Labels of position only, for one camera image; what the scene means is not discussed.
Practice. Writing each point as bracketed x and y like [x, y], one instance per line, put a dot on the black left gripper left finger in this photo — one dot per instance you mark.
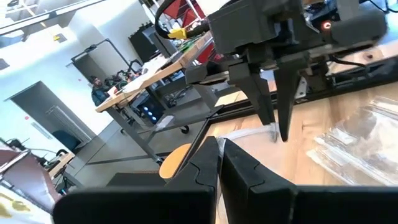
[155, 205]

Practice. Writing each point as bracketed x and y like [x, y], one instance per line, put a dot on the double door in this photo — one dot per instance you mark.
[46, 109]

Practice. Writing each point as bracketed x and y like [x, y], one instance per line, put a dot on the black computer tower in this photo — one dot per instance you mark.
[149, 113]

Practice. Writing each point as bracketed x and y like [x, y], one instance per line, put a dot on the wooden top workbench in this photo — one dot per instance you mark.
[146, 81]

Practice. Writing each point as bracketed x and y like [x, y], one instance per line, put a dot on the red metal structure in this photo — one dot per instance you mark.
[183, 11]

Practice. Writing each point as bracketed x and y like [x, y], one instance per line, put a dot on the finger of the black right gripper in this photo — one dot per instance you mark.
[287, 99]
[258, 93]

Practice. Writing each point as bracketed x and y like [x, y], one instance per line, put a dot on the black metal stand frame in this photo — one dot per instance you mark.
[93, 49]

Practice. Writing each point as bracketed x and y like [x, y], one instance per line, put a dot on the black floor mat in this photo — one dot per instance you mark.
[136, 180]

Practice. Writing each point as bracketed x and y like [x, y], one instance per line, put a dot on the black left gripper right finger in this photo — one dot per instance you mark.
[295, 205]

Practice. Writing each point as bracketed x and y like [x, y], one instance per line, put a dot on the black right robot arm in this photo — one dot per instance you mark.
[351, 25]

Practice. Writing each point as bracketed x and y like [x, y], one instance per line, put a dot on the dark blue chair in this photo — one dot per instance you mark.
[66, 140]

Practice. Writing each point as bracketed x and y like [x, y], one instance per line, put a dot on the orange bowl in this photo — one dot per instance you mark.
[174, 161]

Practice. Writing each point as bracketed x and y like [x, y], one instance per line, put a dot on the person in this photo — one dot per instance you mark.
[99, 93]

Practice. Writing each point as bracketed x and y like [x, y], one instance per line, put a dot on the yellow tape tag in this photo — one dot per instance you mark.
[178, 32]

